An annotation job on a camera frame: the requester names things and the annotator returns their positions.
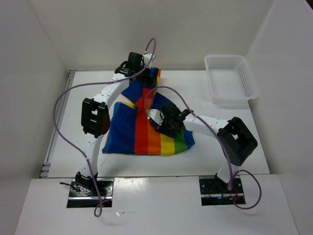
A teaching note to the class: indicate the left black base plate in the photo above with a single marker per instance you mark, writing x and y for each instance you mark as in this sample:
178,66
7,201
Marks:
81,198

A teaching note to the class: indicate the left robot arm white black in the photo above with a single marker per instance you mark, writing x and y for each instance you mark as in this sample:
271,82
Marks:
95,118

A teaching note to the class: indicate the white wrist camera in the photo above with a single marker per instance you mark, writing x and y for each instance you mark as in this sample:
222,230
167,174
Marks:
155,117
148,59

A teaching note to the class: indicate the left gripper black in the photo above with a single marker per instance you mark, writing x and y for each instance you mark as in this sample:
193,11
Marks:
148,80

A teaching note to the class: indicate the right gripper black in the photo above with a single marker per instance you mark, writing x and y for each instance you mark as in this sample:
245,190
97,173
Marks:
163,129

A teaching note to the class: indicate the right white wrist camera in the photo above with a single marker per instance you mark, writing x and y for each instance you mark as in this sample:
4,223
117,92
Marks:
155,117

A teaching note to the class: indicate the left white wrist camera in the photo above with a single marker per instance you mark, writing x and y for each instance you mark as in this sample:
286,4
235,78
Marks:
148,59

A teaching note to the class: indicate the rainbow striped shorts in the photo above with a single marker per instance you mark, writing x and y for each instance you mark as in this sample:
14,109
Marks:
130,131

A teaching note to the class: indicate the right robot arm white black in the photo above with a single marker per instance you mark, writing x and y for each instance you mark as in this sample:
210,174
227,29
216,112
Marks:
235,139

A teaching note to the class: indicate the white plastic basket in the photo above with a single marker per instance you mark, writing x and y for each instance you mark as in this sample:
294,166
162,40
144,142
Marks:
230,78

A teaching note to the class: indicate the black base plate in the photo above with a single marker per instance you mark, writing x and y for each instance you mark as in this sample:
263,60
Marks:
212,195
81,198

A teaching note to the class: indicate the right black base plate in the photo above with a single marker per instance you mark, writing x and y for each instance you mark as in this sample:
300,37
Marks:
212,195

